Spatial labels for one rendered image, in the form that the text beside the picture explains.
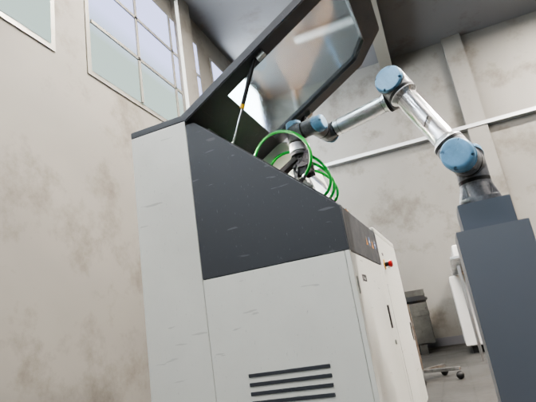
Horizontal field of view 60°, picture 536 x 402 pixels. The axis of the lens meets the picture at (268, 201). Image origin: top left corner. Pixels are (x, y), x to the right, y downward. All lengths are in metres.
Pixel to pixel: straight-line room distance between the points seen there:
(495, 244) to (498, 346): 0.34
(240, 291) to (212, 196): 0.39
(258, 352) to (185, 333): 0.31
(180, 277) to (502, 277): 1.17
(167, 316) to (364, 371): 0.78
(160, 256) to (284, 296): 0.56
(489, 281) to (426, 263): 6.12
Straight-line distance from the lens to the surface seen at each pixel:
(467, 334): 6.04
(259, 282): 1.72
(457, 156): 1.78
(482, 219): 1.84
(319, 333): 1.64
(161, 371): 1.93
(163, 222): 1.96
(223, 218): 1.81
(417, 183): 8.11
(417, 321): 6.77
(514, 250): 1.80
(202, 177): 1.90
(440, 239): 7.92
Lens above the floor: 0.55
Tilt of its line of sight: 16 degrees up
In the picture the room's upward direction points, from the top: 9 degrees counter-clockwise
